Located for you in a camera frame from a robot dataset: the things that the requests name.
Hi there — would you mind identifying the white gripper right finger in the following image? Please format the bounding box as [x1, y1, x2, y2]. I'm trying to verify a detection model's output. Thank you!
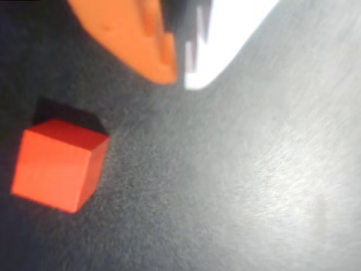
[183, 0, 281, 91]

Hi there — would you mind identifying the red cube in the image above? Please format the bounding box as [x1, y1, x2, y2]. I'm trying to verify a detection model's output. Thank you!
[10, 118, 110, 215]

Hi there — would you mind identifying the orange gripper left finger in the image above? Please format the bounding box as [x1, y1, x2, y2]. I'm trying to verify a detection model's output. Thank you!
[67, 0, 179, 85]

